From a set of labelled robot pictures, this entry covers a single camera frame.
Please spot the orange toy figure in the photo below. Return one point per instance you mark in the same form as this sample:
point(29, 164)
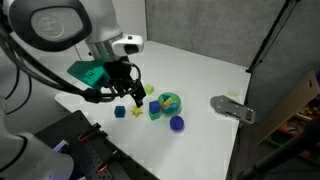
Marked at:
point(163, 106)

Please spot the black perforated board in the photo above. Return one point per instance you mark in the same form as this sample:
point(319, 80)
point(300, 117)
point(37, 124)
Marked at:
point(83, 156)

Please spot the red black clamp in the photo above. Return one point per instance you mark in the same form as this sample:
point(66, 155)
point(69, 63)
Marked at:
point(90, 132)
point(108, 161)

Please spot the yellow spiky star toy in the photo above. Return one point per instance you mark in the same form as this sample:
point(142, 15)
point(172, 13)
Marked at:
point(136, 111)

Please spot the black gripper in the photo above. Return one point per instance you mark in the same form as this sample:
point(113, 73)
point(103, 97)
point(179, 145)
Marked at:
point(118, 73)

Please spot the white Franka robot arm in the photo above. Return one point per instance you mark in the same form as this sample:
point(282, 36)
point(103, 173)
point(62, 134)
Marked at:
point(100, 20)

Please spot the yellow toy figure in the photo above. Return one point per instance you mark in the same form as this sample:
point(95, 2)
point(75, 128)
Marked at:
point(168, 101)

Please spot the small royal blue cube block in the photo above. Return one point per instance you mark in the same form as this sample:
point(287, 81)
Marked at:
point(154, 106)

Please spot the black tripod pole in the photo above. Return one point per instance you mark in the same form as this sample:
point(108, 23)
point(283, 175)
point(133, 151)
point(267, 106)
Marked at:
point(271, 33)

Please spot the purple bumpy ball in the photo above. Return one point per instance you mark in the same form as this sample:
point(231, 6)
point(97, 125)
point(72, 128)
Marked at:
point(176, 123)

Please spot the cardboard box with items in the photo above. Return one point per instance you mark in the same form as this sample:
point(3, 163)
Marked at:
point(290, 103)

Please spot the lime green cube block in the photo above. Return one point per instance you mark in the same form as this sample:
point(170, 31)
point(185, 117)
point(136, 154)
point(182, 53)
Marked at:
point(149, 89)

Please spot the dark blue cube block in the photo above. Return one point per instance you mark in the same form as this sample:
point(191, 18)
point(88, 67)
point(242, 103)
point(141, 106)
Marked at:
point(119, 111)

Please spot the green bowl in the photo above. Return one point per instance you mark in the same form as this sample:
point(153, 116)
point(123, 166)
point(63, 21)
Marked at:
point(177, 100)

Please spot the green cloth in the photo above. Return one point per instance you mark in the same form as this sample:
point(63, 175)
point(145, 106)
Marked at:
point(85, 71)

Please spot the black stand leg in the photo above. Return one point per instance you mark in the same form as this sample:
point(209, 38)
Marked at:
point(283, 155)

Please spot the light blue toy figure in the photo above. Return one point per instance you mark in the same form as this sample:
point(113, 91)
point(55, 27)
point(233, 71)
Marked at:
point(173, 107)

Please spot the grey metal bracket plate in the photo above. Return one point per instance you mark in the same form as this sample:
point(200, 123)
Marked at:
point(230, 107)

